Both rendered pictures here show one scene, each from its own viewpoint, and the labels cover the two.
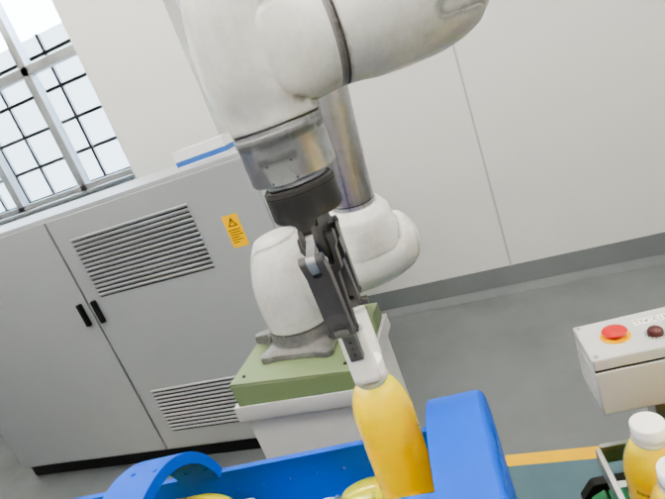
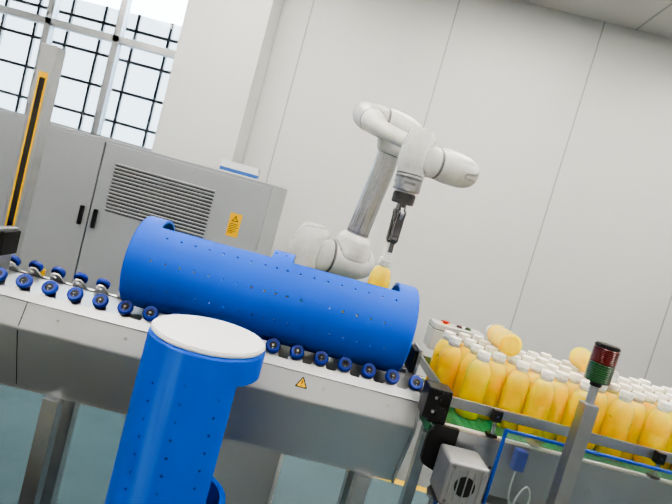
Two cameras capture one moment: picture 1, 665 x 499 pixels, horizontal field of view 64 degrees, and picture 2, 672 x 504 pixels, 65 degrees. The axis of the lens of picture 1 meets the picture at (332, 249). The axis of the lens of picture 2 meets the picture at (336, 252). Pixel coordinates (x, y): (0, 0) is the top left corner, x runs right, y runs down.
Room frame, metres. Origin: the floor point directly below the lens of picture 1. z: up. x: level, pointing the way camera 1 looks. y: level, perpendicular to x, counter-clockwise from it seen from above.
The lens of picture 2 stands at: (-1.06, 0.67, 1.41)
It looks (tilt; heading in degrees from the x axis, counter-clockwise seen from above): 5 degrees down; 343
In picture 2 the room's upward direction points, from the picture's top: 15 degrees clockwise
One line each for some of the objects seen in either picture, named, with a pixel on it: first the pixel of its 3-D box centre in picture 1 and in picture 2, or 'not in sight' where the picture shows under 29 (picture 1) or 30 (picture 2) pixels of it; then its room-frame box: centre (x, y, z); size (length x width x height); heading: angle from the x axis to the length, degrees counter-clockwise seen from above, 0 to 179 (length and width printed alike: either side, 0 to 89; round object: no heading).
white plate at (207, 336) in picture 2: not in sight; (209, 335); (0.21, 0.53, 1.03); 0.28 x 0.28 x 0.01
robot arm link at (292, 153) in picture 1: (287, 152); (407, 184); (0.54, 0.01, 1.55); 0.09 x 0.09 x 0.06
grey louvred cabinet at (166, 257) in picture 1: (141, 326); (100, 249); (2.73, 1.12, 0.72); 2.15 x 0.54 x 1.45; 70
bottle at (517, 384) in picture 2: not in sight; (513, 396); (0.28, -0.42, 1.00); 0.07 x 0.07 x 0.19
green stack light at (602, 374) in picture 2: not in sight; (599, 372); (0.00, -0.43, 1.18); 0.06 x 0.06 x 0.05
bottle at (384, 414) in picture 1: (392, 438); (376, 290); (0.54, 0.01, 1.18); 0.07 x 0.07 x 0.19
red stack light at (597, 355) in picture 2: not in sight; (604, 355); (0.00, -0.43, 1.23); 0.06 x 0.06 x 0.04
